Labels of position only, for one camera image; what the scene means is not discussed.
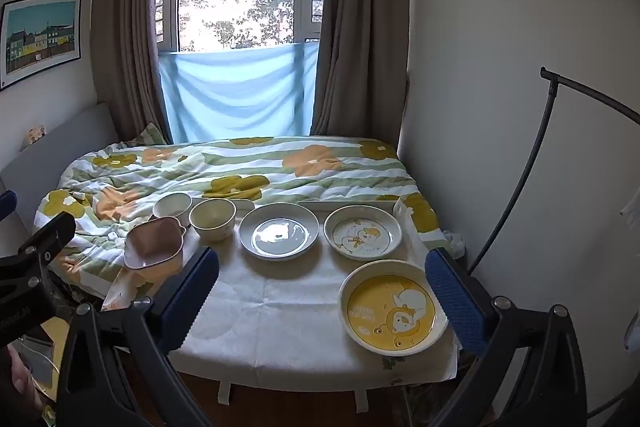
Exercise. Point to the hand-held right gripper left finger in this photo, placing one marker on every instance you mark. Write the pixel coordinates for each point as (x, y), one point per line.
(192, 292)

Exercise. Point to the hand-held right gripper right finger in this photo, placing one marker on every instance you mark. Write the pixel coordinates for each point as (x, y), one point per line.
(457, 302)

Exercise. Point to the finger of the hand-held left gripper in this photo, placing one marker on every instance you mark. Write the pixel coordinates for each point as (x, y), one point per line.
(50, 233)
(7, 205)

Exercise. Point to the pink bowl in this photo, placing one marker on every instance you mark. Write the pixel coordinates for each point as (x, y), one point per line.
(150, 247)

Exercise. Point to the yellow cartoon plate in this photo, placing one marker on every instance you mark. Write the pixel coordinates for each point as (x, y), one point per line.
(390, 307)

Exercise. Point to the plain white plate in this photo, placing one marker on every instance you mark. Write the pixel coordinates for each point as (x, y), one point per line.
(277, 232)

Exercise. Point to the white duck plate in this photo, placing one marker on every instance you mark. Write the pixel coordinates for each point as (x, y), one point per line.
(362, 234)

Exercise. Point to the person's left hand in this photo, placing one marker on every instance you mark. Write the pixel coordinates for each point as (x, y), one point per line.
(17, 372)

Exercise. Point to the clear plastic bag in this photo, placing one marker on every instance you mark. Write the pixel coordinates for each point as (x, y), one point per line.
(452, 241)

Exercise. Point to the small plush toy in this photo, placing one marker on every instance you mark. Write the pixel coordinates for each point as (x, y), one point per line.
(35, 136)

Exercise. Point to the cream bowl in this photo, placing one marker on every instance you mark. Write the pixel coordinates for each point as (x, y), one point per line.
(212, 217)

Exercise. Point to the white floral tablecloth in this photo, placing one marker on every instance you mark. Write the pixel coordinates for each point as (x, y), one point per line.
(280, 297)

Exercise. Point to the white cup left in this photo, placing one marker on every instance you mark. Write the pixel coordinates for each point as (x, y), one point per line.
(172, 206)

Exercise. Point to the grey headboard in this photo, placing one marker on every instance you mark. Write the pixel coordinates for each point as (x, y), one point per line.
(75, 132)

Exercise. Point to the floral striped blanket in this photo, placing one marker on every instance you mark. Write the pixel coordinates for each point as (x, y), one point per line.
(200, 167)

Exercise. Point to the green striped pillow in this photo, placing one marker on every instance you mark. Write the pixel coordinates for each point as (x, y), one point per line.
(150, 134)

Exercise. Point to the light blue cloth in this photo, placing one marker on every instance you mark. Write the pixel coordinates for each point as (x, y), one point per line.
(235, 97)

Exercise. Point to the brown curtain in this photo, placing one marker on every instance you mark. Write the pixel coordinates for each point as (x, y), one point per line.
(360, 32)
(130, 32)

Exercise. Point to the black metal stand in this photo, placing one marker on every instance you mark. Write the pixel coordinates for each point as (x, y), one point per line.
(550, 79)

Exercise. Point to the framed wall poster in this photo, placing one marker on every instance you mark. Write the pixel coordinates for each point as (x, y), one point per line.
(40, 37)

